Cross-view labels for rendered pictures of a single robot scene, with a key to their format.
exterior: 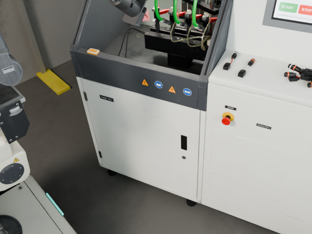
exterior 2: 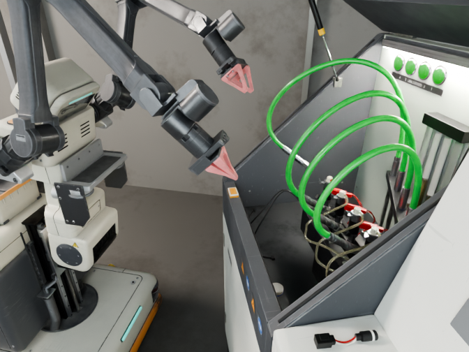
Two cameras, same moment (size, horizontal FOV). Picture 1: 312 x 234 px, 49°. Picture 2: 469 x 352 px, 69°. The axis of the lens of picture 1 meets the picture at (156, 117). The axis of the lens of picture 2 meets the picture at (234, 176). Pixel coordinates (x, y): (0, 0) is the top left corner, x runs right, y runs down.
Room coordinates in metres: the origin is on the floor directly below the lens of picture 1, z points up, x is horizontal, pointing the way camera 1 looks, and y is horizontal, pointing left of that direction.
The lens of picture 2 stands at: (0.76, -0.52, 1.58)
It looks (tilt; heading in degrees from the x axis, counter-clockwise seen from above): 29 degrees down; 50
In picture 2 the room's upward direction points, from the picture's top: straight up
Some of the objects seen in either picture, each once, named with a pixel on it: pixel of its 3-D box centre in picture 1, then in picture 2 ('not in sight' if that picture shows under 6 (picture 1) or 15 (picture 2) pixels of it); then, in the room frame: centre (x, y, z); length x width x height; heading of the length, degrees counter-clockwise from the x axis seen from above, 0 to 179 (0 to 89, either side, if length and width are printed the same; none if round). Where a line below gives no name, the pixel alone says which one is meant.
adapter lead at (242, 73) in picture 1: (246, 67); not in sight; (1.14, -0.38, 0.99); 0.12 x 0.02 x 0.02; 142
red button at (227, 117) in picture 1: (226, 119); not in sight; (1.04, -0.30, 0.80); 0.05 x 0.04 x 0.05; 61
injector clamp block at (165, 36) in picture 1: (180, 48); (338, 261); (1.45, -0.15, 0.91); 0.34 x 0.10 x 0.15; 61
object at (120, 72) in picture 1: (136, 76); (246, 253); (1.30, 0.08, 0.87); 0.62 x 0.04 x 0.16; 61
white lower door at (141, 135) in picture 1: (142, 141); (239, 343); (1.29, 0.08, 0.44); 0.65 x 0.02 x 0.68; 61
